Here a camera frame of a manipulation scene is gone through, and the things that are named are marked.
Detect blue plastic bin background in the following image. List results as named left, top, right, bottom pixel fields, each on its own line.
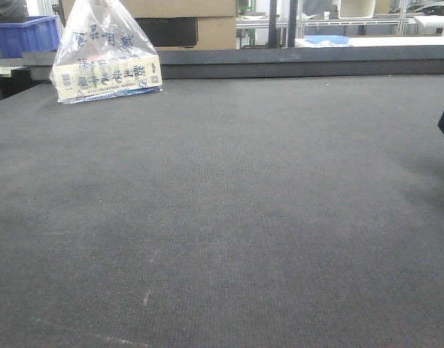
left=0, top=15, right=60, bottom=59

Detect dark grey raised ledge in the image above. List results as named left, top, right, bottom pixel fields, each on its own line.
left=21, top=45, right=444, bottom=80

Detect blue tray on white table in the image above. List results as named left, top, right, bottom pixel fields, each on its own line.
left=304, top=35, right=351, bottom=47

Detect white plastic container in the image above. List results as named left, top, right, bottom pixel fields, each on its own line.
left=338, top=0, right=376, bottom=19

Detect lower cardboard box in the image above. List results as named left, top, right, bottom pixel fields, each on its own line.
left=136, top=17, right=236, bottom=50

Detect cardboard box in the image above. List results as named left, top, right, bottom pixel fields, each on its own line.
left=121, top=0, right=237, bottom=18
left=136, top=17, right=236, bottom=50

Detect upper cardboard box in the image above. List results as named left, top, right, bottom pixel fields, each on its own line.
left=121, top=0, right=237, bottom=18

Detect cream box inside bag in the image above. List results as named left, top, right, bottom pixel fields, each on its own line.
left=51, top=55, right=162, bottom=104

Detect clear printed plastic bag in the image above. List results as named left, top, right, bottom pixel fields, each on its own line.
left=49, top=0, right=164, bottom=105

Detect black vertical post left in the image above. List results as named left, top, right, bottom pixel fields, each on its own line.
left=267, top=0, right=277, bottom=49

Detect black vertical post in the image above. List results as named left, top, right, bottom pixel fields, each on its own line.
left=267, top=0, right=277, bottom=49
left=287, top=0, right=298, bottom=48

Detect black vertical post right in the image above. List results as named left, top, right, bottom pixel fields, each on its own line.
left=287, top=0, right=298, bottom=48

